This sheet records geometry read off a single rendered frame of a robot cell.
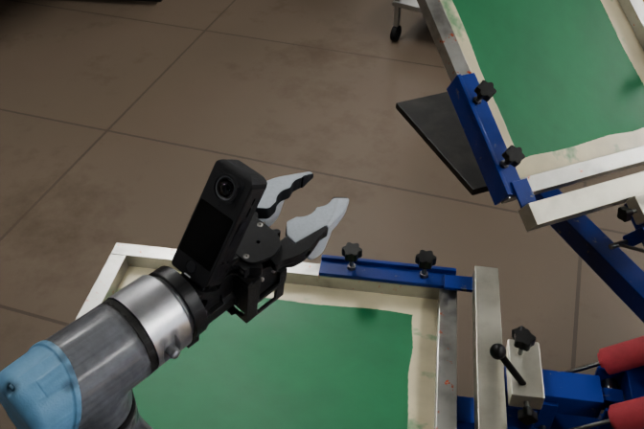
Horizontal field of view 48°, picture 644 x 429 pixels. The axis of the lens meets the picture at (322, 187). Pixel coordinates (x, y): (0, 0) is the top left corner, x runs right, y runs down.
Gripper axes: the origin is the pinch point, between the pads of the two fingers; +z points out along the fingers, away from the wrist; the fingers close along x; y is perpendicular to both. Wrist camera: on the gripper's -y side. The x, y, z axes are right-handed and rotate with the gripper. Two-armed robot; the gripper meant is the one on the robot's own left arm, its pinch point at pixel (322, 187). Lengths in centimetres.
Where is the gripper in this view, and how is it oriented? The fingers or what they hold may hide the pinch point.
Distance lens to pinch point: 75.4
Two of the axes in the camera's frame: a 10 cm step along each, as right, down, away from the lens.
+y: -1.0, 7.2, 6.9
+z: 6.7, -4.6, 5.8
